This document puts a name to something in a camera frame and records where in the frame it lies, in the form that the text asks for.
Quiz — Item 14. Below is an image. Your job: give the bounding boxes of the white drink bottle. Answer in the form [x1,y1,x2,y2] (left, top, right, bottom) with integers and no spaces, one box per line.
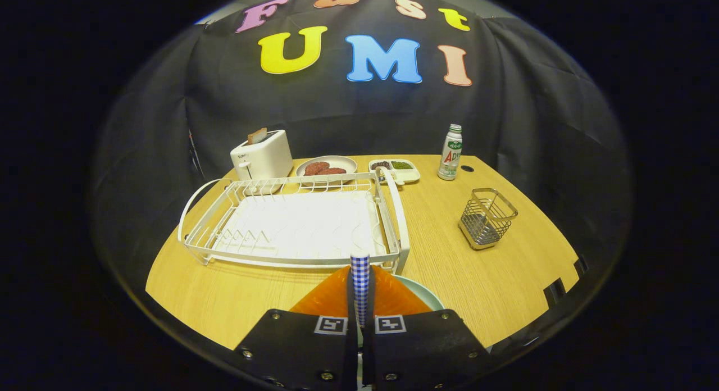
[437,124,463,181]

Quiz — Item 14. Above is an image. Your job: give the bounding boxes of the metal wire basket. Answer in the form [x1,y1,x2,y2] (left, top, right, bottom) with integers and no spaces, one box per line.
[458,188,519,251]

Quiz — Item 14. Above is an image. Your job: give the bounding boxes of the blue checkered handle spoon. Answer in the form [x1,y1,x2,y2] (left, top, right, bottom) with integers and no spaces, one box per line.
[350,254,371,329]

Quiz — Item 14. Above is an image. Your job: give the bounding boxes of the white dish rack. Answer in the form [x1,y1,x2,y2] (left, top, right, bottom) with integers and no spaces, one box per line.
[178,167,411,275]

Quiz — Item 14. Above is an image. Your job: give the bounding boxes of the white divided snack tray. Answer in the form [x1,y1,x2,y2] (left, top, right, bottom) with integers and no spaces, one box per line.
[368,158,421,185]

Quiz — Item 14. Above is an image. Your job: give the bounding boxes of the round beige plate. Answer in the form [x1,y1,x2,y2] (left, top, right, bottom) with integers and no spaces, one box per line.
[295,155,358,178]

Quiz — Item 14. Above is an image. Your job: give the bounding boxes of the black backdrop cloth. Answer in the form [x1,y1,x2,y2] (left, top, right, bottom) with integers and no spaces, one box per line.
[90,0,632,324]

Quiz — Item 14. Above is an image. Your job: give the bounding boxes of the pale green plate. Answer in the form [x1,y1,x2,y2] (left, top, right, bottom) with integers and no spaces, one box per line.
[392,274,446,313]

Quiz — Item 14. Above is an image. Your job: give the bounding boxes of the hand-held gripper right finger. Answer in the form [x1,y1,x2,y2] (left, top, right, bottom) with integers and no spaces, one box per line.
[362,266,495,391]

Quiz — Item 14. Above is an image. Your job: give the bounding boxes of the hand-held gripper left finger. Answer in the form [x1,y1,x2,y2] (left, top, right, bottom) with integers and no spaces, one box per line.
[233,266,358,391]

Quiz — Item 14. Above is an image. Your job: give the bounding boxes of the white toaster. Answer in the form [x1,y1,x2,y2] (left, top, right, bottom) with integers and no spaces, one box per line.
[230,129,294,181]

